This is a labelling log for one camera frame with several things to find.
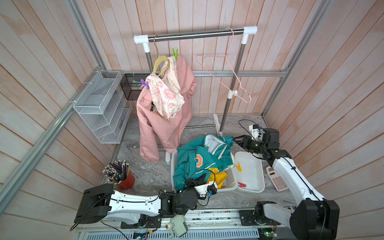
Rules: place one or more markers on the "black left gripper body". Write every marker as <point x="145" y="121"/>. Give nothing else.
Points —
<point x="191" y="184"/>

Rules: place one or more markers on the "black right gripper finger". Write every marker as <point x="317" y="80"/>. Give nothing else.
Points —
<point x="242" y="143"/>
<point x="241" y="139"/>

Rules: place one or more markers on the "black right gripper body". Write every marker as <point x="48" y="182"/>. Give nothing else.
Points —
<point x="254" y="146"/>

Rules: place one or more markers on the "yellow clothespin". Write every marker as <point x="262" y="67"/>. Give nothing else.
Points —
<point x="238" y="166"/>
<point x="214" y="170"/>

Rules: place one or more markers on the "green sweatshirt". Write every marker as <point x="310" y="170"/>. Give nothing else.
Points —
<point x="196" y="157"/>

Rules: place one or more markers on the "yellow jacket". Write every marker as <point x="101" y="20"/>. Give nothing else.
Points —
<point x="219" y="179"/>

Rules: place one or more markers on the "red clothespin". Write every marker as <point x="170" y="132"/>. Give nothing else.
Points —
<point x="241" y="185"/>

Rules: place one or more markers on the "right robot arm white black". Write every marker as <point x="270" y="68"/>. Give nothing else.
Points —
<point x="315" y="217"/>

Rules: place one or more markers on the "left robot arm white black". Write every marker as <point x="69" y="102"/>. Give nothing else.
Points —
<point x="103" y="202"/>

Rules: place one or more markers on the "yellow-green plastic hanger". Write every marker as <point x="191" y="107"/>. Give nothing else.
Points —
<point x="160" y="60"/>

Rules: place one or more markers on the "white plastic tray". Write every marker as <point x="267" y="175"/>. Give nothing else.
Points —
<point x="252" y="172"/>

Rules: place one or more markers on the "white perforated laundry basket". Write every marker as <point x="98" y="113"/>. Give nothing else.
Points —
<point x="229" y="184"/>

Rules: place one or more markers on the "pink white calculator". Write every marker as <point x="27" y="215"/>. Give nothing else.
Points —
<point x="276" y="179"/>

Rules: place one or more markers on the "pink jacket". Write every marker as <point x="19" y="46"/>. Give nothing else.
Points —
<point x="154" y="128"/>

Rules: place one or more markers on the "red cup of pencils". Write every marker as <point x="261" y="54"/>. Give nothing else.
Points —
<point x="119" y="174"/>

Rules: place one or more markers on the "floral pink white garment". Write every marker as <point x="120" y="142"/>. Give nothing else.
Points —
<point x="166" y="91"/>

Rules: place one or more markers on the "metal clothes rack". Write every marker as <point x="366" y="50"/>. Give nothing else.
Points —
<point x="245" y="32"/>

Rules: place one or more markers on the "purple clothespin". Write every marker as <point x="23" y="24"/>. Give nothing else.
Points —
<point x="145" y="84"/>

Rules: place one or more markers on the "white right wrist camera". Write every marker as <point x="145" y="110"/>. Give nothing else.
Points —
<point x="256" y="130"/>

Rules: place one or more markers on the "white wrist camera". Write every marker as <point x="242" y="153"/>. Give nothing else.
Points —
<point x="256" y="130"/>
<point x="206" y="190"/>

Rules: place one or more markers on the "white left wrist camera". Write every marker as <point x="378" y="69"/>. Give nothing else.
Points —
<point x="206" y="190"/>

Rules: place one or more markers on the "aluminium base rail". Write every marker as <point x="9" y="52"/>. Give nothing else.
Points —
<point x="201" y="224"/>

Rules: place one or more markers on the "green-white box on rail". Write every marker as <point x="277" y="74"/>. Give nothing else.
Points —
<point x="177" y="226"/>

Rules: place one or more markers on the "white wire mesh wall shelf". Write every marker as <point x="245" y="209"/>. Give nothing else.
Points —
<point x="103" y="107"/>

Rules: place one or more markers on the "dark mesh wall basket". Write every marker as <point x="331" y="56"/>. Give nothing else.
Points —
<point x="131" y="85"/>

